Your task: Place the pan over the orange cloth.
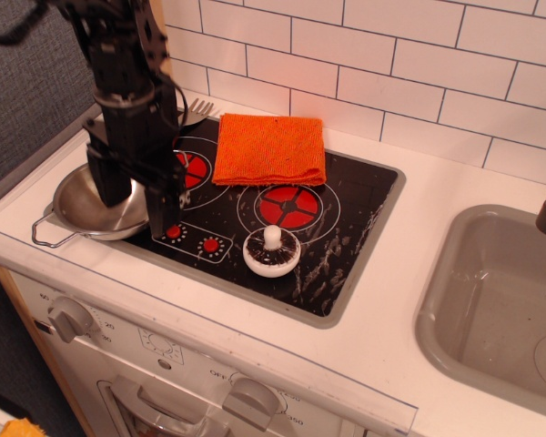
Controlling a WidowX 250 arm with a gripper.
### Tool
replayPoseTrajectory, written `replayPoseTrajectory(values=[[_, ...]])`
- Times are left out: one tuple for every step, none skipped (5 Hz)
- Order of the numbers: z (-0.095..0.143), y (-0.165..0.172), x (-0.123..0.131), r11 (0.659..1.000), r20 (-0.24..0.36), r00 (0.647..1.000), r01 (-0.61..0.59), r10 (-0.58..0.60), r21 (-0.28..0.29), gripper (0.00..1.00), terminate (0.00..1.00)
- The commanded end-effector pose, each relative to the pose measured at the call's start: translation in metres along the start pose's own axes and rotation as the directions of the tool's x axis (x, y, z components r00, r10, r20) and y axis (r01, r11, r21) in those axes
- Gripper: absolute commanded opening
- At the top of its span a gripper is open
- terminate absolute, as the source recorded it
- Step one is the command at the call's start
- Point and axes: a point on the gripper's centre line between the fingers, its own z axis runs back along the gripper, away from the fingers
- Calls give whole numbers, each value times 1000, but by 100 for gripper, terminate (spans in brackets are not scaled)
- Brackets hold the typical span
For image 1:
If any orange rag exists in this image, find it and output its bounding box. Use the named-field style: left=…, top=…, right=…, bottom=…
left=212, top=113, right=327, bottom=186

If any grey oven knob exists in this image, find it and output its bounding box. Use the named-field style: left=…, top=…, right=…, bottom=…
left=222, top=378, right=280, bottom=432

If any black toy stove top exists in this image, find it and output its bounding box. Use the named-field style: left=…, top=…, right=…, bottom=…
left=114, top=118, right=405, bottom=329

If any fork with blue handle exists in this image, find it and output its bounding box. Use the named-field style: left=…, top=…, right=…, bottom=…
left=178, top=98, right=214, bottom=127

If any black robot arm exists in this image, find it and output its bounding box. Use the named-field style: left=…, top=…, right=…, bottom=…
left=51, top=1, right=189, bottom=238

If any white toy oven front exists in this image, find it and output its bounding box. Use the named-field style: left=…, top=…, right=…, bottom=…
left=12, top=273, right=389, bottom=436

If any black braided cable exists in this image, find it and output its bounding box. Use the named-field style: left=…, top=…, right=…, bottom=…
left=0, top=0, right=51, bottom=46

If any grey sink basin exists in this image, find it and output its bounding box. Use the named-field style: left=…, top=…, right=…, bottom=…
left=416, top=205, right=546, bottom=416

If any grey timer knob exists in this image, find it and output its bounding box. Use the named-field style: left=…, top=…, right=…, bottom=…
left=47, top=297, right=94, bottom=343

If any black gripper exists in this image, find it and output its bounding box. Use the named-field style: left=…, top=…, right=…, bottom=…
left=84, top=84, right=186, bottom=238

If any grey oven door handle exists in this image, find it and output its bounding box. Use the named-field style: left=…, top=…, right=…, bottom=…
left=107, top=376, right=207, bottom=436

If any orange and black cloth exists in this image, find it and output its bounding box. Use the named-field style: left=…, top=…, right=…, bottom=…
left=0, top=419, right=46, bottom=437

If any silver pan with wire handles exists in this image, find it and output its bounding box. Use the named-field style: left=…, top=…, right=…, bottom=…
left=31, top=147, right=192, bottom=249

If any white toy mushroom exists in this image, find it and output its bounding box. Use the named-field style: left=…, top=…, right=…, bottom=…
left=242, top=225, right=301, bottom=278

